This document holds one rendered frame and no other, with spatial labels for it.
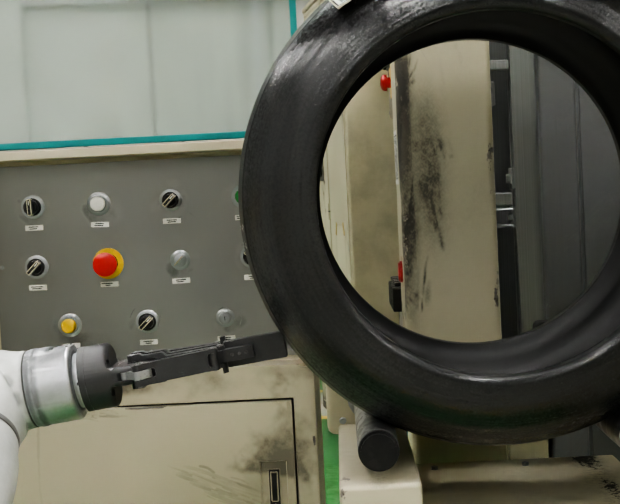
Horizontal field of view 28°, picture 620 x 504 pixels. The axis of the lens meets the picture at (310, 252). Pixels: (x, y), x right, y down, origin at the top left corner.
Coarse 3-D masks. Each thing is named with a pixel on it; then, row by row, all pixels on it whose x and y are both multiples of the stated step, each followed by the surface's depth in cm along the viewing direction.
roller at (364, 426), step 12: (360, 420) 144; (372, 420) 140; (360, 432) 138; (372, 432) 134; (384, 432) 134; (360, 444) 134; (372, 444) 134; (384, 444) 134; (396, 444) 134; (360, 456) 134; (372, 456) 134; (384, 456) 134; (396, 456) 134; (372, 468) 134; (384, 468) 134
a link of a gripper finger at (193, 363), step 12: (216, 348) 141; (156, 360) 139; (168, 360) 139; (180, 360) 140; (192, 360) 140; (204, 360) 140; (156, 372) 139; (168, 372) 140; (180, 372) 140; (192, 372) 140; (204, 372) 140; (144, 384) 138
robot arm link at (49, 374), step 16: (32, 352) 143; (48, 352) 143; (64, 352) 142; (32, 368) 141; (48, 368) 141; (64, 368) 141; (32, 384) 140; (48, 384) 140; (64, 384) 140; (32, 400) 140; (48, 400) 141; (64, 400) 141; (80, 400) 142; (32, 416) 141; (48, 416) 142; (64, 416) 142; (80, 416) 143
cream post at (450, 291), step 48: (432, 48) 168; (480, 48) 168; (432, 96) 168; (480, 96) 168; (432, 144) 169; (480, 144) 169; (432, 192) 169; (480, 192) 169; (432, 240) 169; (480, 240) 169; (432, 288) 170; (480, 288) 170; (432, 336) 170; (480, 336) 170
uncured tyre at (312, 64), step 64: (384, 0) 131; (448, 0) 130; (512, 0) 130; (576, 0) 130; (320, 64) 131; (384, 64) 157; (576, 64) 157; (256, 128) 135; (320, 128) 131; (256, 192) 134; (256, 256) 135; (320, 256) 132; (320, 320) 133; (384, 320) 159; (576, 320) 158; (384, 384) 133; (448, 384) 132; (512, 384) 132; (576, 384) 132
